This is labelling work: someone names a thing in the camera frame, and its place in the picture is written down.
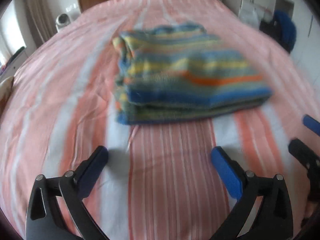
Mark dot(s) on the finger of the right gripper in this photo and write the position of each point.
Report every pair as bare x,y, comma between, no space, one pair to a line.
310,161
311,124

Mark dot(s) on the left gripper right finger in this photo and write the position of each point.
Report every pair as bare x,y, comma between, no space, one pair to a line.
274,219

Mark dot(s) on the striped chevron pillow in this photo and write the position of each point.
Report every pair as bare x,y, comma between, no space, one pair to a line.
5,92

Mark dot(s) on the beige curtain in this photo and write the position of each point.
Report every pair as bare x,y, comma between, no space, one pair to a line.
42,23

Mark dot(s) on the white plastic bag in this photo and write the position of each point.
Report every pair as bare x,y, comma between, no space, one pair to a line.
248,15

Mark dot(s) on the white desk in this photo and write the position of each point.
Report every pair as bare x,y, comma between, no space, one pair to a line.
263,12

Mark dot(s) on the blue garment on chair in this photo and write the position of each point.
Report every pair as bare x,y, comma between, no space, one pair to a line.
288,31

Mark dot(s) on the pink striped bed cover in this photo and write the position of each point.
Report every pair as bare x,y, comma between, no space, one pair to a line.
159,182

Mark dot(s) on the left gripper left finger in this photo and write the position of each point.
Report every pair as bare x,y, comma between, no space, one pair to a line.
44,217

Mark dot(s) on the striped knit sweater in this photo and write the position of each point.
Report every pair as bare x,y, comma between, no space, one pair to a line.
174,73

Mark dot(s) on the white round fan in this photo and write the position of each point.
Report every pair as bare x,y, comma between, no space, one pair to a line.
62,21

